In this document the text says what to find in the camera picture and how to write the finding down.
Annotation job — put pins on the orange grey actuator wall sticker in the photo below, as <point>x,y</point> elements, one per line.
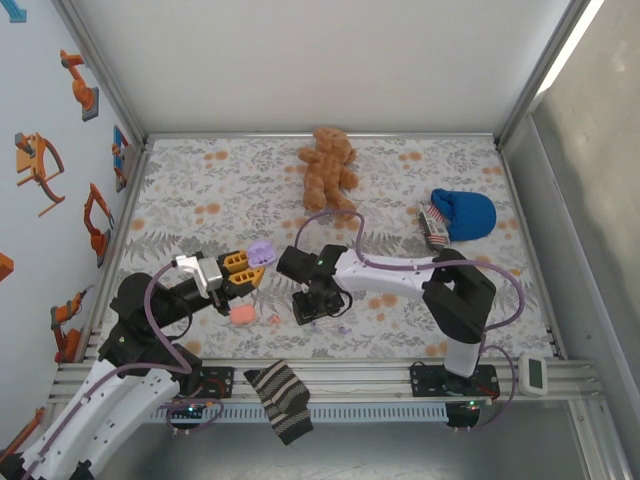
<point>5,267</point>

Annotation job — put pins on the orange claw gripper wall sticker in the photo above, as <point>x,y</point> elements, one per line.
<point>30,162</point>

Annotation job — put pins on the floral printed table mat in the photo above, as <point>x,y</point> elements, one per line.
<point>225,200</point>

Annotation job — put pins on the striped brown sock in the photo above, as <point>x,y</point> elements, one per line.
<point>280,400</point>

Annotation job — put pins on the blue cloth pouch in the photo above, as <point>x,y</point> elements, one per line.
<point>470,215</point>

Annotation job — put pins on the brown teddy bear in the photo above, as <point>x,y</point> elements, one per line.
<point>327,170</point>

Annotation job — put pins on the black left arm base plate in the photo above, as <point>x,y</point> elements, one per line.
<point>220,382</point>

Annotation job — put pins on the flag print glasses case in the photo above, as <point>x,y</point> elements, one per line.
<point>434,230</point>

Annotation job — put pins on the pink earbud charging case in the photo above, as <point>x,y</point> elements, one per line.
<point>242,315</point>

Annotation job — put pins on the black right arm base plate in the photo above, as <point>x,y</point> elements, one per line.
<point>425,380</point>

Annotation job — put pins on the purple earbud charging case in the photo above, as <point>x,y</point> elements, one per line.
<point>261,254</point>

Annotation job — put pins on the blue orange rail wall sticker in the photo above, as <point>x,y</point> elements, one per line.
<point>120,155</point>

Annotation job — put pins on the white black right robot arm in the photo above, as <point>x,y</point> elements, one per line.
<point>380,285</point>

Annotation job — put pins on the white digital timer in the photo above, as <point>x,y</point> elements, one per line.
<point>534,374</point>

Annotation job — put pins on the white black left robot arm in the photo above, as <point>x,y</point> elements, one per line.
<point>100,415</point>

